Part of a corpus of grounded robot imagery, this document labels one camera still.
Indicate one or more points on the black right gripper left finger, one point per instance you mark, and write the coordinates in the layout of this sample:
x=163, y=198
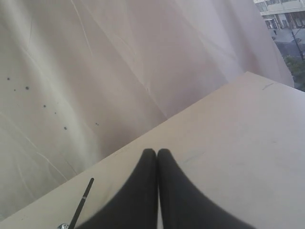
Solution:
x=135, y=205

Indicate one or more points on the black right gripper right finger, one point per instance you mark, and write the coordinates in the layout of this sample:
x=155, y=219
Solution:
x=183, y=205

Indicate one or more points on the white backdrop cloth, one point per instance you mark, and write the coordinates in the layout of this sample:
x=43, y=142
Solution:
x=80, y=79

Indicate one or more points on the black paintbrush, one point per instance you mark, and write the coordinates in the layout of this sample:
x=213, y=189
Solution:
x=80, y=205

